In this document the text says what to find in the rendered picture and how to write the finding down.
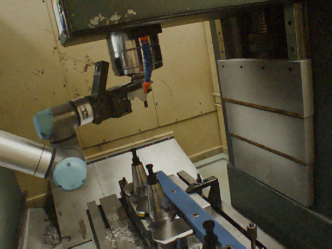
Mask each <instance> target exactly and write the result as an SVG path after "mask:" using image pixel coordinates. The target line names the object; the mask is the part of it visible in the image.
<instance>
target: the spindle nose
mask: <svg viewBox="0 0 332 249"><path fill-rule="evenodd" d="M148 40H149V44H150V45H149V46H150V47H151V54H152V57H153V60H152V61H153V62H154V63H153V66H154V67H153V70H156V69H159V68H161V67H162V66H163V62H162V61H163V58H162V50H161V45H160V41H159V35H158V34H156V35H153V36H148ZM106 45H107V48H108V53H109V56H110V63H111V68H112V70H113V72H114V76H116V77H120V76H129V75H136V74H141V73H144V72H145V70H144V69H145V67H144V59H143V54H142V53H143V51H142V48H141V41H140V38H138V39H133V40H129V41H126V40H125V36H124V33H121V34H116V35H113V36H108V37H106Z"/></svg>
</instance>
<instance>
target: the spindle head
mask: <svg viewBox="0 0 332 249"><path fill-rule="evenodd" d="M62 1H63V6H64V9H65V12H66V13H65V14H66V18H67V21H68V26H69V30H70V34H71V37H70V39H69V37H68V36H66V37H65V34H64V32H63V30H62V33H61V35H60V31H59V27H58V22H57V20H56V16H55V10H54V9H52V10H53V13H54V16H55V22H56V25H57V26H56V27H57V30H58V33H59V37H58V40H59V41H60V42H61V46H63V47H69V46H75V45H79V44H84V43H90V42H96V41H99V40H105V39H106V37H108V36H113V35H116V34H121V33H125V32H129V31H134V30H139V29H142V28H147V27H152V26H155V25H161V27H162V29H163V28H170V27H175V26H179V25H188V24H193V23H199V22H205V21H212V20H220V19H224V18H229V17H231V18H232V17H236V16H238V15H244V14H248V13H253V12H257V11H263V10H265V9H271V8H277V7H281V6H285V5H288V4H295V3H298V2H303V1H309V0H62ZM50 2H51V5H52V8H53V3H52V0H50Z"/></svg>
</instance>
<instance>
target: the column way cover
mask: <svg viewBox="0 0 332 249"><path fill-rule="evenodd" d="M217 63H218V70H219V78H220V82H221V91H222V99H223V100H224V101H225V105H226V113H227V118H228V126H229V135H231V138H232V146H233V152H234V163H235V167H236V168H238V169H239V170H242V171H243V172H245V173H247V174H248V175H250V176H252V177H254V178H256V179H257V180H260V181H261V182H263V183H264V184H266V185H269V186H270V187H272V188H274V189H276V190H277V191H279V192H281V193H283V194H284V195H286V196H288V197H290V198H291V199H293V200H295V201H297V202H299V203H301V204H302V205H304V206H306V207H308V206H311V205H313V204H314V184H313V182H314V173H313V161H314V131H313V119H312V115H314V92H313V81H312V68H311V59H305V60H299V61H289V59H229V60H218V61H217Z"/></svg>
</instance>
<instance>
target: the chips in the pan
mask: <svg viewBox="0 0 332 249"><path fill-rule="evenodd" d="M47 215H49V216H56V215H57V214H56V210H52V211H50V212H48V213H47ZM44 234H45V236H44V237H43V238H42V239H43V240H42V241H43V242H42V244H49V245H51V246H53V247H52V248H55V247H56V248H58V246H59V245H60V243H62V241H63V240H68V241H69V242H71V240H72V237H71V234H69V235H67V236H64V237H61V233H60V229H59V225H58V222H54V223H52V224H50V225H47V226H46V230H45V233H44Z"/></svg>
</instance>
